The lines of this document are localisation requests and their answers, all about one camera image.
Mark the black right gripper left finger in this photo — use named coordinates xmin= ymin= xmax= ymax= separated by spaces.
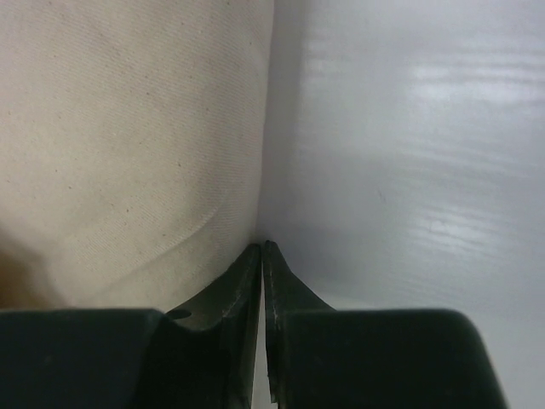
xmin=1 ymin=245 xmax=261 ymax=408

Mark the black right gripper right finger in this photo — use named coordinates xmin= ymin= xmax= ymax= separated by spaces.
xmin=262 ymin=241 xmax=507 ymax=409

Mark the beige cloth drape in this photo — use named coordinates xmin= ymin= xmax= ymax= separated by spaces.
xmin=1 ymin=1 xmax=274 ymax=310

